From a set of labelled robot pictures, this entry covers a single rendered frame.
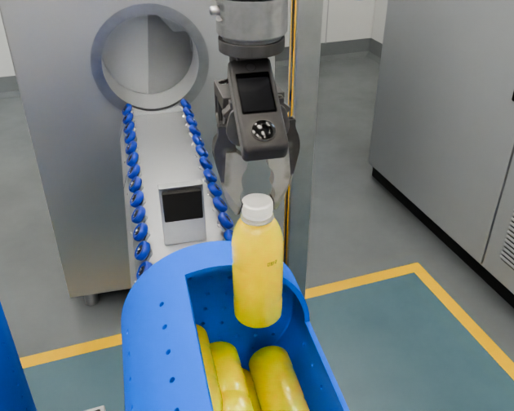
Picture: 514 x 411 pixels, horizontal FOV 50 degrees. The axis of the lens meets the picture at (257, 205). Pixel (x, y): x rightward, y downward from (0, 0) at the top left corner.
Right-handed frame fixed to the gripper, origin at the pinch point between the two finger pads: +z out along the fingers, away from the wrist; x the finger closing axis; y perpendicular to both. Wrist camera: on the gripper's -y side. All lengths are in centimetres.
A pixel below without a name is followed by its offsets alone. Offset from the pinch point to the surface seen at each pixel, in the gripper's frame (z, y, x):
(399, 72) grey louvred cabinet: 62, 203, -125
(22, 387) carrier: 66, 38, 46
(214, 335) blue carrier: 29.9, 8.8, 5.1
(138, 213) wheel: 37, 60, 16
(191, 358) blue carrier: 12.4, -11.0, 10.4
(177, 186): 26, 52, 6
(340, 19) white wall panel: 98, 454, -190
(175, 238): 40, 52, 8
